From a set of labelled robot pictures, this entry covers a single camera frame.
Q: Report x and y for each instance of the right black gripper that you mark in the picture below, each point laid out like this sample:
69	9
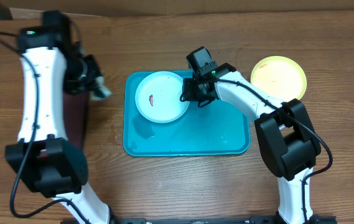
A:
189	96

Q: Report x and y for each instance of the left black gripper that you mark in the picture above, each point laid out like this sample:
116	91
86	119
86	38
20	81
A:
75	88

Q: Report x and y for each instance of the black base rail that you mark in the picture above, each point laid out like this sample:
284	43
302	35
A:
251	220

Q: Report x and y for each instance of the light blue plate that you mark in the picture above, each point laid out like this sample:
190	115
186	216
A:
158	97

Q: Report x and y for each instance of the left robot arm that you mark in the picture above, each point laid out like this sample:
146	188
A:
43	157

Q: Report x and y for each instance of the teal plastic serving tray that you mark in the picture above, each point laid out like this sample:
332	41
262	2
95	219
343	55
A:
216	129

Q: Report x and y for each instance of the yellow-green plate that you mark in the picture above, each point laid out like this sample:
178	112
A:
280	77

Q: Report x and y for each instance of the black tray with brown water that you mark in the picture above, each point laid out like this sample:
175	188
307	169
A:
75	112

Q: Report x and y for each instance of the green and white sponge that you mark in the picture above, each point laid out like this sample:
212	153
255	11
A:
100	91

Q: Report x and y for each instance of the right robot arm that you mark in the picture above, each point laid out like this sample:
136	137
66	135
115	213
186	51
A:
286	138

